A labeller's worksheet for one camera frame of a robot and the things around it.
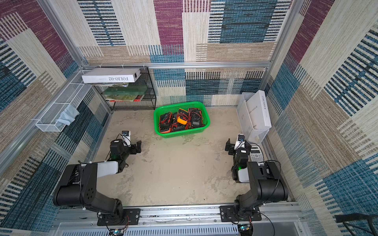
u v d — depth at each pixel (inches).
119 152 28.7
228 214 28.8
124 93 37.0
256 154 36.8
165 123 37.0
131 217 28.9
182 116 37.6
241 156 27.5
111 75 31.2
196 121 38.1
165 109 43.7
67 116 26.5
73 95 32.3
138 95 40.8
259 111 36.1
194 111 39.0
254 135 36.1
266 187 17.6
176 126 38.1
